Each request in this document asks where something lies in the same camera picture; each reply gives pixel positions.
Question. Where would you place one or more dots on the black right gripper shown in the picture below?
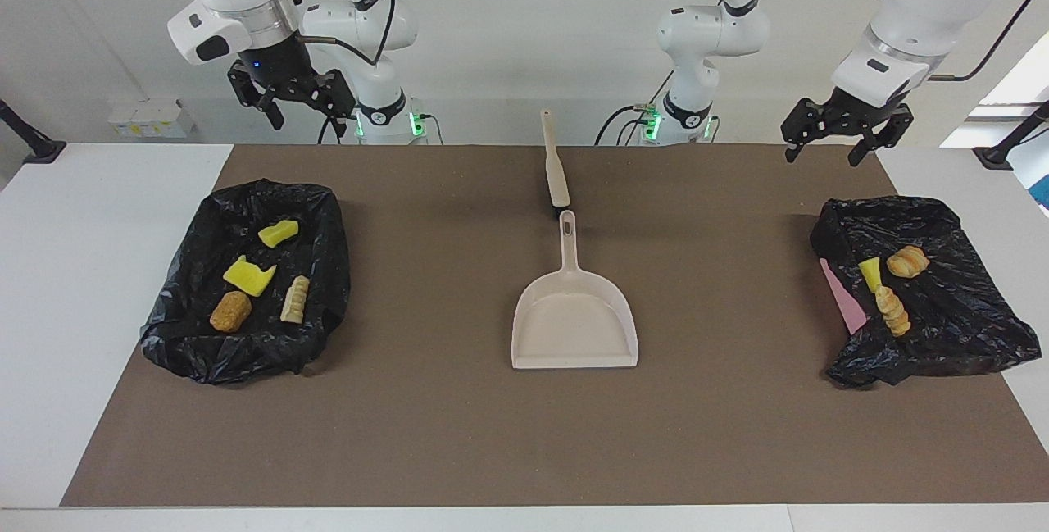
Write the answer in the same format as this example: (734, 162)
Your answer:
(283, 77)

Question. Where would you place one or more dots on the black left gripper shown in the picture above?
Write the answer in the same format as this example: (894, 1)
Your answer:
(844, 115)

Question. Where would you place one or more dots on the yellow rounded sponge piece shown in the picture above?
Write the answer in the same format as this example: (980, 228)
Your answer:
(279, 233)

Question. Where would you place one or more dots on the yellow wedge sponge piece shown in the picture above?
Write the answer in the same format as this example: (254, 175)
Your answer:
(870, 272)

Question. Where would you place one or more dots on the orange striped croissant toy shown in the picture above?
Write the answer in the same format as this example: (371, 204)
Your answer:
(908, 261)

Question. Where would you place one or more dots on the yellow notched sponge piece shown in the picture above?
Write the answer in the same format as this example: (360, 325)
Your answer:
(247, 276)

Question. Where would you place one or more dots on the pale ridged pastry toy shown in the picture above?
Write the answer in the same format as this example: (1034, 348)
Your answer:
(295, 301)

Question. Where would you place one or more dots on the brown bread roll toy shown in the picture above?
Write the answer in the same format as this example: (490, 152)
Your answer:
(231, 312)

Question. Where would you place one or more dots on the beige brush with black bristles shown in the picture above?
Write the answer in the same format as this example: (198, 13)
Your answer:
(556, 171)

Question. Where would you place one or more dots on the beige plastic dustpan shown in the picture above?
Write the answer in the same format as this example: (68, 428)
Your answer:
(574, 319)

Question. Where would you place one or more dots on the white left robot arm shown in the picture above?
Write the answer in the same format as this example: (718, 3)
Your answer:
(926, 7)

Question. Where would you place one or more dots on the pink plastic bin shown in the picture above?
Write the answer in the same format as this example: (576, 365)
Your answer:
(844, 302)

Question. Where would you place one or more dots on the black trash bag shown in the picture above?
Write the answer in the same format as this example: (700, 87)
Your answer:
(959, 311)

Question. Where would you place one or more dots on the black bag lined bin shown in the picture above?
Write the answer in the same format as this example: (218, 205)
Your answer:
(180, 352)

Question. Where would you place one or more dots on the brown table mat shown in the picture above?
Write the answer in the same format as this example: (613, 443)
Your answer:
(524, 434)

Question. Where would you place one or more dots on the white wall socket box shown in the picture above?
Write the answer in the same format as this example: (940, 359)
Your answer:
(152, 120)

